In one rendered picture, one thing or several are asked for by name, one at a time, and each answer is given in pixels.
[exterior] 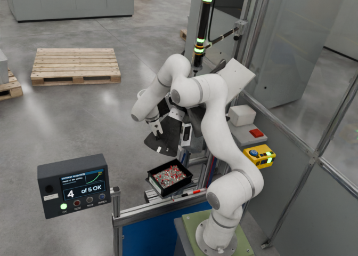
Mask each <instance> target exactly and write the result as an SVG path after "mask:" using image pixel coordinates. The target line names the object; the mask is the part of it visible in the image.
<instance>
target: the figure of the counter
mask: <svg viewBox="0 0 358 256"><path fill-rule="evenodd" d="M63 194H64V201H67V200H70V199H74V198H78V195H77V188H76V187H75V188H70V189H66V190H63Z"/></svg>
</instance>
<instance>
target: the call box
mask: <svg viewBox="0 0 358 256"><path fill-rule="evenodd" d="M251 150H256V151H257V152H258V154H257V155H258V156H259V158H256V157H255V156H254V155H252V154H251V153H250V151H251ZM270 151H272V150H271V149H270V148H269V147H268V146H267V145H266V144H264V145H260V146H256V147H251V148H247V149H244V150H243V154H244V155H245V156H246V157H247V158H248V159H249V160H251V161H252V162H253V163H254V164H255V165H256V163H257V162H258V161H260V163H261V161H262V160H265V159H269V158H273V157H275V156H276V154H275V153H274V154H270V155H267V156H263V157H261V156H260V154H263V153H267V152H270ZM272 163H273V162H269V163H266V164H262V165H260V164H259V165H258V166H256V167H257V168H258V169H262V168H265V167H269V166H271V165H272Z"/></svg>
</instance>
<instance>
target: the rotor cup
mask: <svg viewBox="0 0 358 256"><path fill-rule="evenodd" d="M168 100H169V103H170V104H171V105H174V106H175V107H176V108H177V109H179V110H181V111H183V112H185V115H188V112H187V110H186V109H185V108H183V107H181V106H179V105H177V104H176V103H174V102H173V100H172V99H171V96H170V95H169V99H168Z"/></svg>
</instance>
